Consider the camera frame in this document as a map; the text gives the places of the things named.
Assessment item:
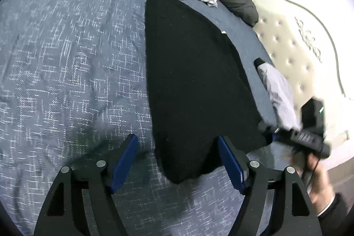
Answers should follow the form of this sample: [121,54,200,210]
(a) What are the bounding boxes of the black sweater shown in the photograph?
[145,0,274,184]

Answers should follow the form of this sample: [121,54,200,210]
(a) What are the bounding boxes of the folded grey garment black trim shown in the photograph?
[254,58,303,130]

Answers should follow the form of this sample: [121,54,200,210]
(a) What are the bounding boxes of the person's right hand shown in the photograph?
[303,153,342,214]

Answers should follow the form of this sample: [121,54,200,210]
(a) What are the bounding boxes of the person's right forearm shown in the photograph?
[315,193,354,236]

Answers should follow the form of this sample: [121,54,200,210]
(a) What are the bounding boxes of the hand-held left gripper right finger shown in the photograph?
[217,136,323,236]

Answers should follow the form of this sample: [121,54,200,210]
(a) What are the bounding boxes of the cream tufted headboard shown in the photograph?
[246,0,354,148]

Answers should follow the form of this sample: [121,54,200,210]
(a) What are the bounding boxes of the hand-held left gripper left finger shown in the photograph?
[33,134,139,236]

